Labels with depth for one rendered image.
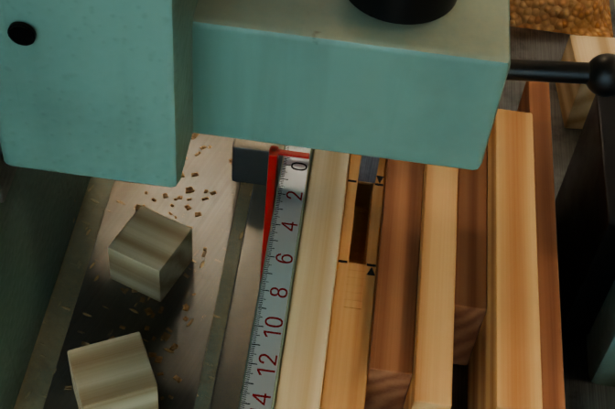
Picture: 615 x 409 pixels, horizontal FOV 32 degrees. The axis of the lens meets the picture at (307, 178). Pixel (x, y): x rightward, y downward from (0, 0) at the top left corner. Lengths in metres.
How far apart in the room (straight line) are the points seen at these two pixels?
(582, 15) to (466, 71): 0.30
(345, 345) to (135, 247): 0.21
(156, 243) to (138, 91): 0.25
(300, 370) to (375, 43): 0.15
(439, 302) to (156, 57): 0.18
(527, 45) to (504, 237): 0.24
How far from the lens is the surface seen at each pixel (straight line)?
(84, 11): 0.42
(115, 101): 0.45
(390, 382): 0.51
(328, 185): 0.56
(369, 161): 0.55
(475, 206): 0.56
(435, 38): 0.47
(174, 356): 0.67
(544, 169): 0.57
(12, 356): 0.63
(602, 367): 0.57
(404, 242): 0.55
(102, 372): 0.62
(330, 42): 0.46
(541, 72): 0.51
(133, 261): 0.68
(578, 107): 0.68
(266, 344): 0.49
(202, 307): 0.69
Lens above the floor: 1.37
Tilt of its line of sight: 48 degrees down
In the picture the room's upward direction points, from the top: 6 degrees clockwise
